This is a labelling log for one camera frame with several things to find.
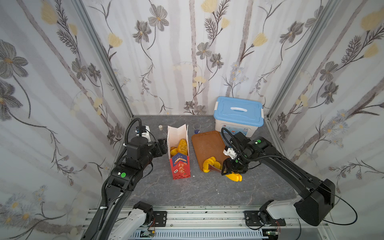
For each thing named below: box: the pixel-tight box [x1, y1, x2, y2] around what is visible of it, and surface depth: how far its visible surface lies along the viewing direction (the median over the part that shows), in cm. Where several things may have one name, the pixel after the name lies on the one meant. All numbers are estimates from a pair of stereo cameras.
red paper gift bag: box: [167, 124, 191, 180], surface depth 82 cm
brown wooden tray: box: [191, 130, 230, 172], surface depth 105 cm
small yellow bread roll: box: [203, 156, 216, 173], surface depth 92 cm
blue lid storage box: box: [213, 96, 265, 138], surface depth 103 cm
